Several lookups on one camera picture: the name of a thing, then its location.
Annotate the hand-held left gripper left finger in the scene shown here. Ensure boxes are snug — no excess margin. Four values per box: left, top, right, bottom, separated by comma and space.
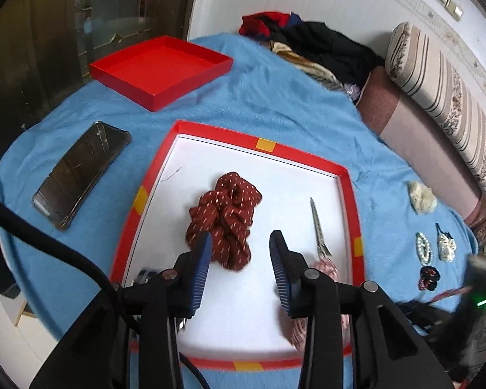
30, 232, 213, 389

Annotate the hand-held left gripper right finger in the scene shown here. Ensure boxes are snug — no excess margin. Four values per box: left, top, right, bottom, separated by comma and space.
269, 230, 450, 389

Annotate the dark red dotted scrunchie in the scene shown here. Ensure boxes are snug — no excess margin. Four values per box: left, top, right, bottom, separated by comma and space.
186, 172, 263, 271

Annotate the red box with white inside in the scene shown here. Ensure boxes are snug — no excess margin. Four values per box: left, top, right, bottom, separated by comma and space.
109, 120, 366, 372

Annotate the pink striped scrunchie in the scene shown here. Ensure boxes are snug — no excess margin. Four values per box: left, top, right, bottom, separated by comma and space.
287, 257, 351, 351

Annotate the dark metal hair clip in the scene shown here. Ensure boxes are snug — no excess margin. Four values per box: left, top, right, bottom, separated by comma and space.
132, 268, 159, 289

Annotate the black red hair claw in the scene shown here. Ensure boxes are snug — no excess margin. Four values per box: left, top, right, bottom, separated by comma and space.
419, 266, 441, 291

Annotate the silver patterned hair clip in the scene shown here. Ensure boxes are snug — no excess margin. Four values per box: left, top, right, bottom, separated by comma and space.
309, 197, 333, 261

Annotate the white bow hair clip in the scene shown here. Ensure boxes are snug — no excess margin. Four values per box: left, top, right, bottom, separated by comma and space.
435, 222, 457, 262

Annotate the pearl hair clip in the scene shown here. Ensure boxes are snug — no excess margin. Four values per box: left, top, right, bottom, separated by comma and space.
415, 232, 434, 262

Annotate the cream fluffy scrunchie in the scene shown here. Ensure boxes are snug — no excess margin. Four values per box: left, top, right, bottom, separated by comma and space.
407, 181, 437, 215

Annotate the black smartphone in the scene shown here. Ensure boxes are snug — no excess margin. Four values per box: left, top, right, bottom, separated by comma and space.
32, 121, 131, 231

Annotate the blue fleece blanket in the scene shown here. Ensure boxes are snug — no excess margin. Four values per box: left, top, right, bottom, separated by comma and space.
0, 32, 481, 389

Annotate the pink sofa cushion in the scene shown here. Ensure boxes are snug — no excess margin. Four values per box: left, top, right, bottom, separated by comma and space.
356, 66, 483, 224

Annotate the red box lid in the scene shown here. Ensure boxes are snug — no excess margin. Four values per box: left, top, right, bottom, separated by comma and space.
88, 36, 234, 112

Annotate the gold satin cloth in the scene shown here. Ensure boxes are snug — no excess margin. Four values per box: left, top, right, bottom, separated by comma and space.
267, 41, 346, 90

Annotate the striped bolster pillow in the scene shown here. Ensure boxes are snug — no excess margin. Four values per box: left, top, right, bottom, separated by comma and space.
384, 22, 486, 202

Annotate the black garment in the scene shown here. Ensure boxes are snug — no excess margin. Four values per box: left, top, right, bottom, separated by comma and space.
267, 20, 386, 90

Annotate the red garment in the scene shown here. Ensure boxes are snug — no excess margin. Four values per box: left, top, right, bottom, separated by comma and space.
238, 12, 292, 40

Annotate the glass door panel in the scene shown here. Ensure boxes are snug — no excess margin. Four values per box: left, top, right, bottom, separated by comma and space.
0, 0, 204, 163

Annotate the red striped cord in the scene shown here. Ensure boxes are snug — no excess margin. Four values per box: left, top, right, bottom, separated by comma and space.
429, 286, 472, 304

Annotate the black cable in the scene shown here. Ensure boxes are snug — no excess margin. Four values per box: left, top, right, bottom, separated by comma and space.
0, 190, 123, 293

